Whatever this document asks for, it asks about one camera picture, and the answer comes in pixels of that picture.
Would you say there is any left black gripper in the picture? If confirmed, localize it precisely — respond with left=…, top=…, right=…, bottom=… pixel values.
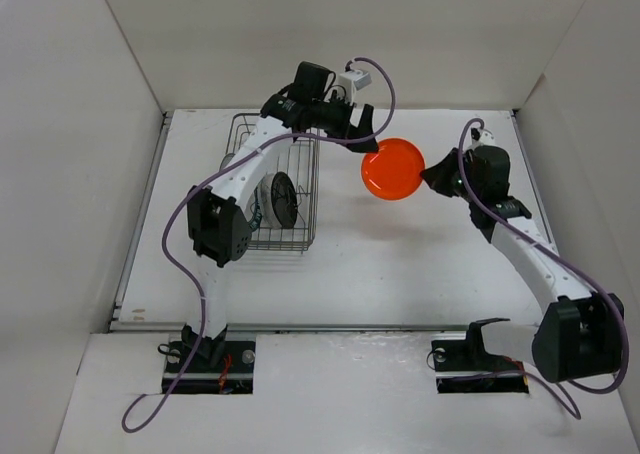
left=309, top=90, right=377, bottom=153

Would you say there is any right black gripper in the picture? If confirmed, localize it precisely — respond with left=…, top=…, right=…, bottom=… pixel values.
left=420, top=147, right=482, bottom=204

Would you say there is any orange plate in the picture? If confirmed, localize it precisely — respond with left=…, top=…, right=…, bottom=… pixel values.
left=360, top=138, right=425, bottom=201

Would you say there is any clear glass plate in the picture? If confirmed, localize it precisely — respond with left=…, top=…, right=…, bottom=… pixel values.
left=257, top=174, right=280, bottom=229

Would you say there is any white plate green rim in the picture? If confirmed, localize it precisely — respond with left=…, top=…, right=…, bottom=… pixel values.
left=248, top=185, right=264, bottom=232

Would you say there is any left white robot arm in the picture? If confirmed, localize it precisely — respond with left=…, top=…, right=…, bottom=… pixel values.
left=181, top=61, right=378, bottom=371

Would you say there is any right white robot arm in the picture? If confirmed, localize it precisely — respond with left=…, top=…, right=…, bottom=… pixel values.
left=420, top=145, right=629, bottom=384

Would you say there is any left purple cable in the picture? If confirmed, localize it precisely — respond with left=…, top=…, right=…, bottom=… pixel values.
left=121, top=56, right=397, bottom=433

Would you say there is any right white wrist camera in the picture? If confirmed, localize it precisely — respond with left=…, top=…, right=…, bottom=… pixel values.
left=470, top=128, right=496, bottom=150

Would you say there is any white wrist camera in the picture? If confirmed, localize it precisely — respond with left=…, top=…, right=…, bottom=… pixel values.
left=337, top=69, right=372, bottom=103
left=470, top=128, right=496, bottom=150

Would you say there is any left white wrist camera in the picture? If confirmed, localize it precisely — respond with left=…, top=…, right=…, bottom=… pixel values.
left=337, top=69, right=372, bottom=103

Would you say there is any grey wire dish rack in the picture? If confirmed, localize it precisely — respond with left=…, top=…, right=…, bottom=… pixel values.
left=244, top=139, right=319, bottom=252

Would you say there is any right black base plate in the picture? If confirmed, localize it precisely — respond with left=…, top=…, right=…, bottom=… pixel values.
left=427, top=339, right=529, bottom=394

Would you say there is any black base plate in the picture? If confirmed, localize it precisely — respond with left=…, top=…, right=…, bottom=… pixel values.
left=157, top=339, right=256, bottom=395
left=427, top=339, right=529, bottom=394

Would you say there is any aluminium rail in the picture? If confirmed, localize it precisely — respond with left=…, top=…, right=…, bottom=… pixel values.
left=109, top=320, right=468, bottom=333

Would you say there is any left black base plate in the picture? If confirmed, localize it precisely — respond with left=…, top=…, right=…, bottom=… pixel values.
left=157, top=339, right=256, bottom=395

